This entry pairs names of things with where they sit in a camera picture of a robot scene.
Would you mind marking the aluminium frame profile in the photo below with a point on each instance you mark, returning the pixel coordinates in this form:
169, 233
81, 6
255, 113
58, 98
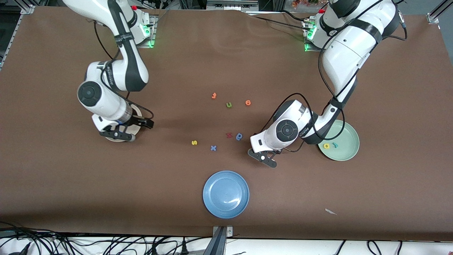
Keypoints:
231, 4

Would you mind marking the aluminium frame rail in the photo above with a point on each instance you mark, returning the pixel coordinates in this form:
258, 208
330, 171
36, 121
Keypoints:
440, 10
14, 35

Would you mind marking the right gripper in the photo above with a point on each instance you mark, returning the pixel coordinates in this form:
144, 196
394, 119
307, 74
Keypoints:
139, 121

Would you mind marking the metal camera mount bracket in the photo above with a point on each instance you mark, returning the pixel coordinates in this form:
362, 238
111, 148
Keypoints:
221, 233

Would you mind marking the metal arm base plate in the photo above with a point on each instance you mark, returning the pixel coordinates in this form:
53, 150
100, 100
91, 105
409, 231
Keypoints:
309, 48
150, 42

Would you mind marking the blue round plate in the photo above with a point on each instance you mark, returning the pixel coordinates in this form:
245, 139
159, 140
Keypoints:
225, 194

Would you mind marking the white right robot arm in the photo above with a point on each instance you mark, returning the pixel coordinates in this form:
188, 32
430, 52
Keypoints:
102, 102

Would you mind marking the small white paper scrap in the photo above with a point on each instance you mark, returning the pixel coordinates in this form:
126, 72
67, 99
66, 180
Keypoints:
330, 211

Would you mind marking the light green round plate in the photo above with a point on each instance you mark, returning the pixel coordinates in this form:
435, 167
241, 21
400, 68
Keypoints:
345, 141

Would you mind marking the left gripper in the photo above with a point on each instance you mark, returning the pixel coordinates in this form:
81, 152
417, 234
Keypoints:
278, 151

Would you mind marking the beige brown round plate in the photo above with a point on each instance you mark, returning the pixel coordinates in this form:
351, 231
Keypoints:
136, 131

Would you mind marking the brown table cover sheet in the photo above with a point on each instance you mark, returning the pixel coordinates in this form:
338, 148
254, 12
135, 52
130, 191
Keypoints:
70, 177

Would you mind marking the orange artificial flowers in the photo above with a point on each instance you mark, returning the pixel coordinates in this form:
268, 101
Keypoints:
304, 3

